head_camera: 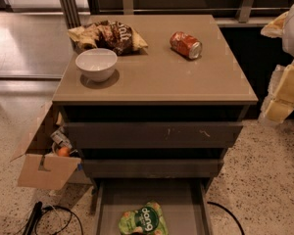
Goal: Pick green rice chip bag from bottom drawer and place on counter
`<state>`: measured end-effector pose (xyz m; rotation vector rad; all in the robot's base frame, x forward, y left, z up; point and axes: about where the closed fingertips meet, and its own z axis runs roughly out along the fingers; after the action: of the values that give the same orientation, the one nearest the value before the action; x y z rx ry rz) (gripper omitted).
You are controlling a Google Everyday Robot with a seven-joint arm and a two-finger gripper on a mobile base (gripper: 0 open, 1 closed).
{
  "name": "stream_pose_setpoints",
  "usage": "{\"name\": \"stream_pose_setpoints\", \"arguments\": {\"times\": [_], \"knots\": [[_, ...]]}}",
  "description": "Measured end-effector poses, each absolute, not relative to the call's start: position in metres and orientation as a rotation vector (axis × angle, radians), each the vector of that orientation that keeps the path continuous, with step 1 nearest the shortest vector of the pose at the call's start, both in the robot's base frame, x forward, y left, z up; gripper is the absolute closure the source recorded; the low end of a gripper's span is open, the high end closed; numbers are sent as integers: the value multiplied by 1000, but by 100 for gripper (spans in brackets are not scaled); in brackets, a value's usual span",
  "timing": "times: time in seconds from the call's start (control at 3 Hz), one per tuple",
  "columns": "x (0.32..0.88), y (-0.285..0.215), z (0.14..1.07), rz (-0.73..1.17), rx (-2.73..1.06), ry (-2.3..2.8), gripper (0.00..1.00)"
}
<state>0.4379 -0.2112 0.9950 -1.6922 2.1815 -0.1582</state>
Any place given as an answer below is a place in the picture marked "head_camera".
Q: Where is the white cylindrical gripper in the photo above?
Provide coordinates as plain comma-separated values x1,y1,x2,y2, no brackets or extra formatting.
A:
261,12,294,123

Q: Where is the green rice chip bag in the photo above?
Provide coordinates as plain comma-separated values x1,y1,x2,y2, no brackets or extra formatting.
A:
119,201,169,235

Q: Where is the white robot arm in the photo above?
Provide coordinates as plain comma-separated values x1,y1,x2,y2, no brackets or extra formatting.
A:
260,4,294,123

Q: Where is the grey drawer cabinet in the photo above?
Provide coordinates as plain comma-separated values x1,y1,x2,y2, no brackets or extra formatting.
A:
52,14,259,194

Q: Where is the brown crumpled chip bag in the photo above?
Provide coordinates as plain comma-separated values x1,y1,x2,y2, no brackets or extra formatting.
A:
68,21,148,56

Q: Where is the open bottom grey drawer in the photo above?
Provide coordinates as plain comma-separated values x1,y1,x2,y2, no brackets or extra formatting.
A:
93,179,213,235

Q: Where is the top grey drawer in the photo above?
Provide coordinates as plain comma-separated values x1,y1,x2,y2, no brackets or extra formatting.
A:
66,122,243,149

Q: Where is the middle grey drawer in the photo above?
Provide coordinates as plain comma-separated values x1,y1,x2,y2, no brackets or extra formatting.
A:
82,160,223,178

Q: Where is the orange soda can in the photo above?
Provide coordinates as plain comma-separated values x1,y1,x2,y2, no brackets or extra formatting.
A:
170,31,203,60

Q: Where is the white ceramic bowl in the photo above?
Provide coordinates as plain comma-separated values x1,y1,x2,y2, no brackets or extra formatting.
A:
75,48,118,82

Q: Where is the white packet in box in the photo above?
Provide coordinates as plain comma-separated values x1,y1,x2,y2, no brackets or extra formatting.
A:
51,130,72,149

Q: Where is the orange fruit in box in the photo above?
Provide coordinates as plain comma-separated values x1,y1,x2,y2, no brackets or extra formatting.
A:
57,147,71,157

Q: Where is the open cardboard box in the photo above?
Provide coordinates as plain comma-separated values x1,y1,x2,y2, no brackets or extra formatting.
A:
11,101,90,190

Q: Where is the black bar on floor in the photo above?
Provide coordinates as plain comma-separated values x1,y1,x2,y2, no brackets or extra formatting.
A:
23,202,42,235

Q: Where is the black cable right floor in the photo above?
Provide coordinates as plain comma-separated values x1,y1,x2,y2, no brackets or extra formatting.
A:
207,201,246,235

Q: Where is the black cable floor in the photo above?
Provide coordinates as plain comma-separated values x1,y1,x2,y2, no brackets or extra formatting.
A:
13,205,84,235
207,201,246,235

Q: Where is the metal railing frame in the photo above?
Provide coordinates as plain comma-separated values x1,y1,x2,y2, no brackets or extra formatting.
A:
60,0,294,27

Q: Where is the black cable left floor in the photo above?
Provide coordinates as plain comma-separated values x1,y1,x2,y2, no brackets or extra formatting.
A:
13,205,84,235

